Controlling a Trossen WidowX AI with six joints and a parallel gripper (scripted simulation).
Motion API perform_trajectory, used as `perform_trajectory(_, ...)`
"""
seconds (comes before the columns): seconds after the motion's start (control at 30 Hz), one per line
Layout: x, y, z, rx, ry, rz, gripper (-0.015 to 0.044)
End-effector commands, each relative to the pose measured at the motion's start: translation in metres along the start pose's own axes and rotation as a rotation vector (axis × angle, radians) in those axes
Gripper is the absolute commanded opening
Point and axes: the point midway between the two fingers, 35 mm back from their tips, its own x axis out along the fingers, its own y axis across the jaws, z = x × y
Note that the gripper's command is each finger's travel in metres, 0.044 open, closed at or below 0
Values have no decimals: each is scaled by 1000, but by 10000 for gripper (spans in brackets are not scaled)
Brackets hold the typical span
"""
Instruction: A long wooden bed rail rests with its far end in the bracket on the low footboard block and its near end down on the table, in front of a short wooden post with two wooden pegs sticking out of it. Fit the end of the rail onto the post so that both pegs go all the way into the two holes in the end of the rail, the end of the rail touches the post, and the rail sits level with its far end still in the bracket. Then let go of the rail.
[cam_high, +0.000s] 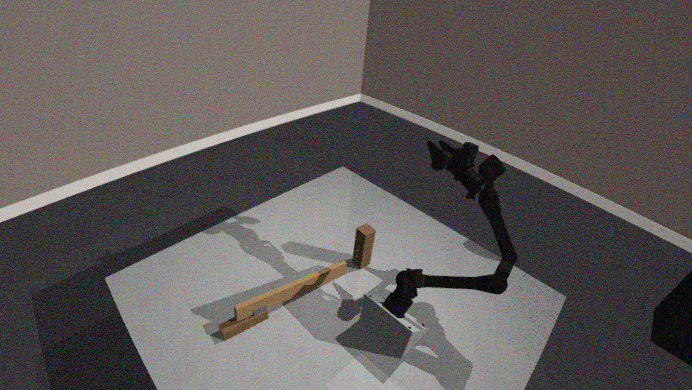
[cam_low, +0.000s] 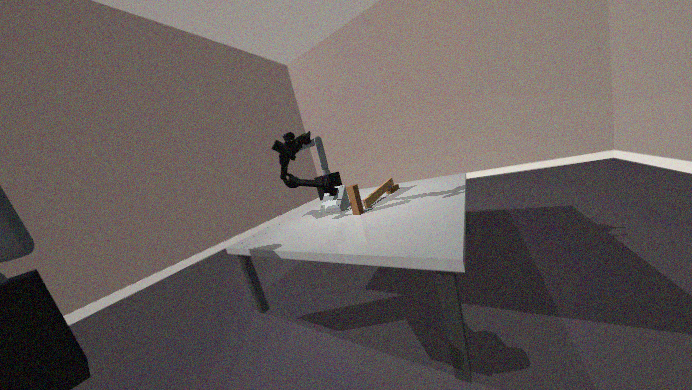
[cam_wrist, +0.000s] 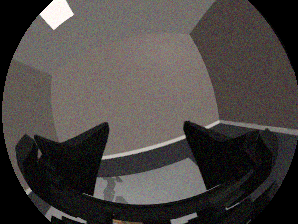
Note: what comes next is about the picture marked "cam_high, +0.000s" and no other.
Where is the long brown wooden bar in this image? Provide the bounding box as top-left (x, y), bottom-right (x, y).
top-left (234, 260), bottom-right (347, 321)

